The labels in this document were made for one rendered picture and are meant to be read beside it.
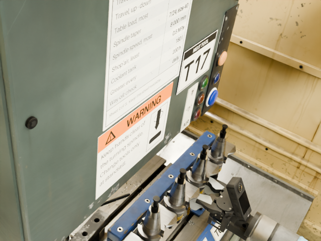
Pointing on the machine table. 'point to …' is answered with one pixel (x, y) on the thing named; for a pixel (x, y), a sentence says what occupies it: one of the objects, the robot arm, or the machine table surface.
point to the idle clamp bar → (93, 227)
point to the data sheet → (142, 51)
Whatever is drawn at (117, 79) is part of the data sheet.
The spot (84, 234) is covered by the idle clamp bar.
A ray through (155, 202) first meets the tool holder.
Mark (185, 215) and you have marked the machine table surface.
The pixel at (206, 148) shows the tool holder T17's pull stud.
